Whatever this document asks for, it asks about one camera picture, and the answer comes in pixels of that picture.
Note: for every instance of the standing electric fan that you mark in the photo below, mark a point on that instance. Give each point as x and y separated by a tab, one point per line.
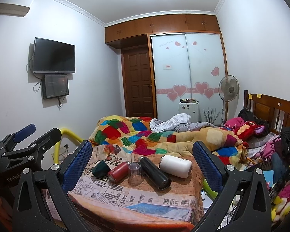
228	90

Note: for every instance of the white sliding wardrobe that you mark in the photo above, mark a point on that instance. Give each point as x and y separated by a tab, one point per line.
187	66

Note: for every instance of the white thermos bottle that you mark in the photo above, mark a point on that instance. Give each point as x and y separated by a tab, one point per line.
175	166

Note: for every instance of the grey white crumpled sheet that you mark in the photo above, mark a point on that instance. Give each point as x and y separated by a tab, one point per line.
178	123

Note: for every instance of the dry twig bundle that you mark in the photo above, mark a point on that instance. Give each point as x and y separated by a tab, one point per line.
211	115

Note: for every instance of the green tube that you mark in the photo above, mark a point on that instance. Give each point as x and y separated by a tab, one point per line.
212	194

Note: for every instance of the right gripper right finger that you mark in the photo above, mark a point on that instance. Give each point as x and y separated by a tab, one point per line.
242	202

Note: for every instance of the wooden bed headboard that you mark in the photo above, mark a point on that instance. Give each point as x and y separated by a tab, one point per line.
271	109

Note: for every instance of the clear plastic cup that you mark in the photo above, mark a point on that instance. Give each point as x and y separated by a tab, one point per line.
135	174

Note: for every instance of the brown wooden door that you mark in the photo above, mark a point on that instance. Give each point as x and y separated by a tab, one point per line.
137	82

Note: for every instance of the black thermos bottle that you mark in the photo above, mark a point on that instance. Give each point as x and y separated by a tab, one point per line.
157	177

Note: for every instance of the large wall television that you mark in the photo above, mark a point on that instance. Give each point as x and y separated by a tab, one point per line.
51	56

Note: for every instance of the wooden overhead cabinets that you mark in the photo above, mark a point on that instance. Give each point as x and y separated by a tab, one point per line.
134	32

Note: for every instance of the small wall monitor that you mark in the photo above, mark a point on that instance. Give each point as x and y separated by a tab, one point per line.
54	86

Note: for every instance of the colourful patchwork quilt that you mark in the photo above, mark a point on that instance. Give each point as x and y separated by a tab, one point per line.
134	135

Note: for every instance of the newspaper print tablecloth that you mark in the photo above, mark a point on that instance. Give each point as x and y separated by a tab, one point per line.
108	206

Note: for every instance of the dark green cup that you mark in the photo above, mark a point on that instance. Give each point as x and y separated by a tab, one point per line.
100	170

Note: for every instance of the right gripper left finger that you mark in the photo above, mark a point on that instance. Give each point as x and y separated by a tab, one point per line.
30	210

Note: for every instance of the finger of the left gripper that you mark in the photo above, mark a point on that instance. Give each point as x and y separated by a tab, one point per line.
24	132
33	155

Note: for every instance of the black bag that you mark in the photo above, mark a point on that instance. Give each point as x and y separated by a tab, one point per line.
247	115

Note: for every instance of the red thermos bottle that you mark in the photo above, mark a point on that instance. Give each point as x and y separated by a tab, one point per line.
119	172

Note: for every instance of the yellow plush toy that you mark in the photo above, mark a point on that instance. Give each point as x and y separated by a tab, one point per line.
280	210

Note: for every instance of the light blue booklet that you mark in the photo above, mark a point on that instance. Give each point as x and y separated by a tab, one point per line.
268	175

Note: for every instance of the red plush toy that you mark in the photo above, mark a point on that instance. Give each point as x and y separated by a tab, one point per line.
248	130

